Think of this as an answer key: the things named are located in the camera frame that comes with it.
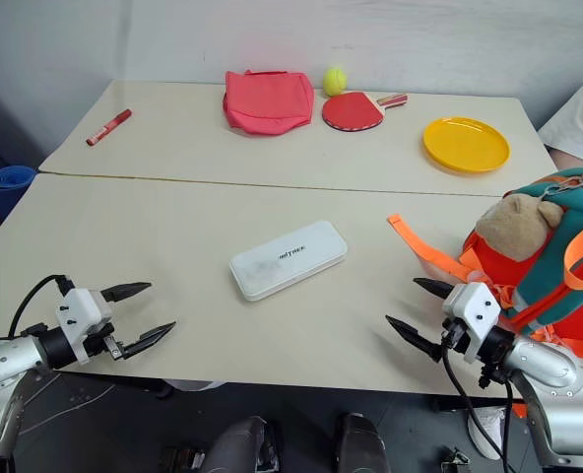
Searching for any red marker pen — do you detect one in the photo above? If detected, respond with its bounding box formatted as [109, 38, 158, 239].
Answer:
[85, 107, 134, 148]

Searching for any dark rounded black shape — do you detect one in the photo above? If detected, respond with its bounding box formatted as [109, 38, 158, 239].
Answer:
[337, 412, 389, 473]

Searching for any person in white shirt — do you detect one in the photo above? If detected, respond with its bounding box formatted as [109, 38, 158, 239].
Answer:
[537, 67, 583, 174]

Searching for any dark rounded grey shape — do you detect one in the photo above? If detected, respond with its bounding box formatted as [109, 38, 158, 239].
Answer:
[206, 415, 279, 473]

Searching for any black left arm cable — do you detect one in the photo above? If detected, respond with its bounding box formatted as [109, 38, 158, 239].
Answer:
[7, 274, 74, 341]

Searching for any orange and teal backpack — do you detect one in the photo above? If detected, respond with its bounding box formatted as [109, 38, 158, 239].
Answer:
[386, 157, 583, 365]

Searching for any yellow round plate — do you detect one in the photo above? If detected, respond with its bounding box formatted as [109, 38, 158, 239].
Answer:
[421, 115, 512, 174]

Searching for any yellow-green tennis ball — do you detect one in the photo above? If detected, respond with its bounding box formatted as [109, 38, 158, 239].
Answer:
[322, 66, 349, 98]

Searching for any pink fabric bag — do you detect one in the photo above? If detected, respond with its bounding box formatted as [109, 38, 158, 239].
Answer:
[222, 69, 316, 136]

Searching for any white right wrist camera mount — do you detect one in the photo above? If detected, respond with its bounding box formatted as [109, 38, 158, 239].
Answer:
[441, 281, 502, 366]

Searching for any blue rolled mat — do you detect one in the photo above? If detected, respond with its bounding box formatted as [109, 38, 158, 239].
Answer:
[0, 165, 38, 219]

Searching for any white shoe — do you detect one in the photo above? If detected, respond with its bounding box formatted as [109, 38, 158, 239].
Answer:
[467, 405, 508, 462]

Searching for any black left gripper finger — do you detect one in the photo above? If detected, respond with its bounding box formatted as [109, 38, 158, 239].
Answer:
[120, 320, 178, 361]
[99, 281, 154, 304]

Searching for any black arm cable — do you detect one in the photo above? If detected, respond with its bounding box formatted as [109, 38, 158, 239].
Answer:
[7, 274, 74, 341]
[440, 334, 518, 473]

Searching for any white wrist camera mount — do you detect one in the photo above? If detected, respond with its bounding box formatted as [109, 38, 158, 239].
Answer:
[54, 287, 116, 366]
[441, 281, 502, 366]

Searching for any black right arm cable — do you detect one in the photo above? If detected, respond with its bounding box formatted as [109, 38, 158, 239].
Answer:
[440, 334, 518, 473]

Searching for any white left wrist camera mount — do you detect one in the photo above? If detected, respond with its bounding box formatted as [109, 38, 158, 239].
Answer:
[54, 287, 116, 366]

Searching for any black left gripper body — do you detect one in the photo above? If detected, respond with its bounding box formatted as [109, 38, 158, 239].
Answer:
[87, 322, 128, 362]

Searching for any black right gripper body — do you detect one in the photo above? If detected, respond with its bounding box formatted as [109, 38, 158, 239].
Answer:
[439, 317, 471, 355]

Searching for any red table tennis paddle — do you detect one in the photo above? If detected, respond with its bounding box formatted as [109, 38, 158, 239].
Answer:
[321, 91, 410, 134]

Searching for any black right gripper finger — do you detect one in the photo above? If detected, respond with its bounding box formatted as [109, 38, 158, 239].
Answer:
[413, 277, 455, 302]
[385, 314, 444, 364]

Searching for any white rectangular case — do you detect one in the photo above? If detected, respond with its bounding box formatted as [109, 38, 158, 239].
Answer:
[228, 219, 350, 304]

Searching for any beige plush bear keychain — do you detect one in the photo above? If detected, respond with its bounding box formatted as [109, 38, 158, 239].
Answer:
[474, 192, 566, 263]

